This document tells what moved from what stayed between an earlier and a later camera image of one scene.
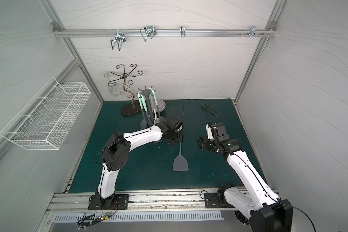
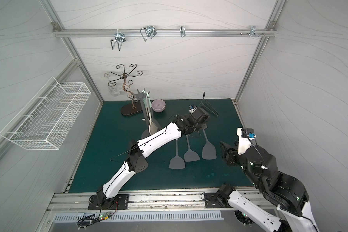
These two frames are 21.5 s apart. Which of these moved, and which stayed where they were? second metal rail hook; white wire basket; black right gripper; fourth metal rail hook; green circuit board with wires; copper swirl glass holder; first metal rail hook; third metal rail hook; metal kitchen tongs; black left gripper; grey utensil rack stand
Moved: black left gripper; grey utensil rack stand; black right gripper
Stayed: first metal rail hook; copper swirl glass holder; white wire basket; metal kitchen tongs; fourth metal rail hook; green circuit board with wires; second metal rail hook; third metal rail hook
